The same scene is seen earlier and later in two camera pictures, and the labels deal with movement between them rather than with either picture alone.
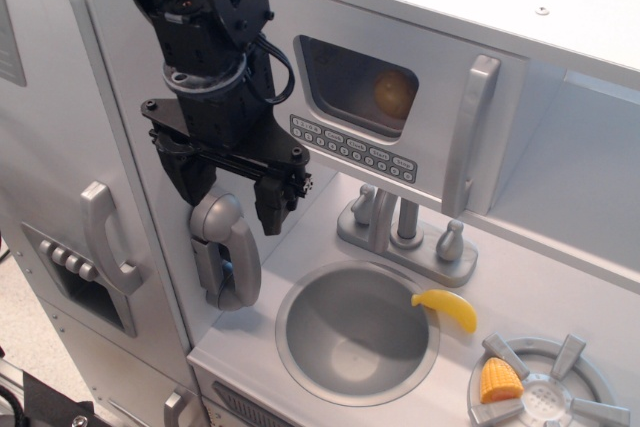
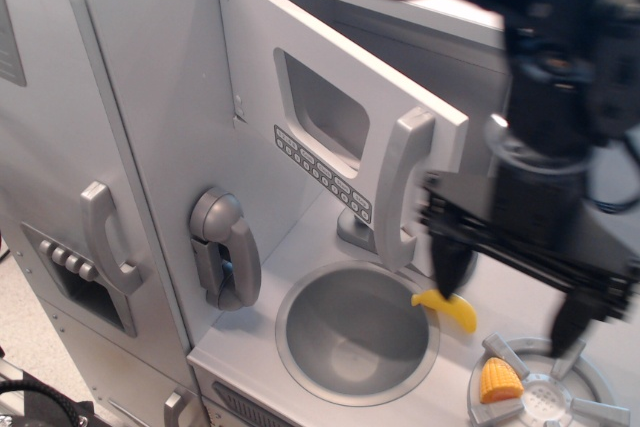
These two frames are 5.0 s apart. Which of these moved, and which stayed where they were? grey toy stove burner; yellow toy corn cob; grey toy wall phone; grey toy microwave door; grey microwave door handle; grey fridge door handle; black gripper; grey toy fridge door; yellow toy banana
Moved: black gripper; grey microwave door handle; grey toy microwave door
Stayed: grey toy fridge door; grey toy wall phone; grey toy stove burner; yellow toy banana; grey fridge door handle; yellow toy corn cob
